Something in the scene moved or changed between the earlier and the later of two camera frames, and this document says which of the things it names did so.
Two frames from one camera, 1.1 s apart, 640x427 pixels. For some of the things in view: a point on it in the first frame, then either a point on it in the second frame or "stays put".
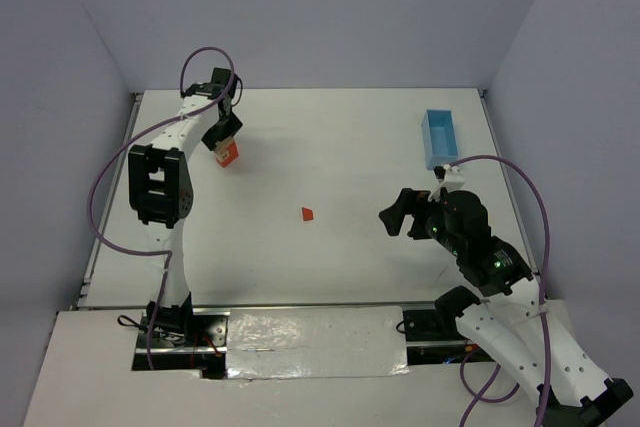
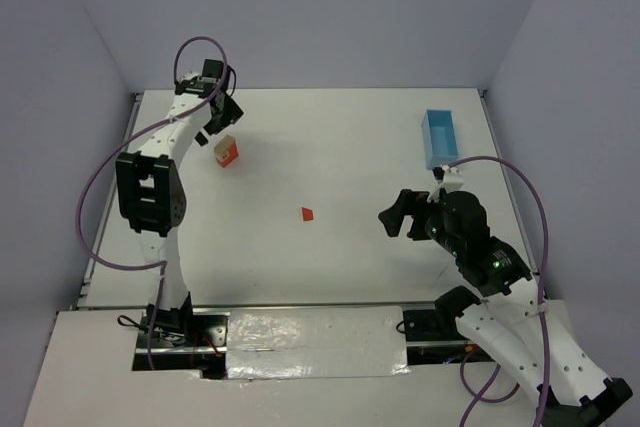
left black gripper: (222, 130) -> (220, 120)
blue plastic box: (439, 137) stays put
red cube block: (233, 153) stays put
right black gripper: (417, 215) stays put
